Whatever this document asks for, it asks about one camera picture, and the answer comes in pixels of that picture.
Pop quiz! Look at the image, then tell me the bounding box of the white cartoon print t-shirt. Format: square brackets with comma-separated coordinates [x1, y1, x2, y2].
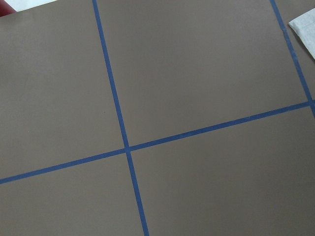
[288, 8, 315, 58]

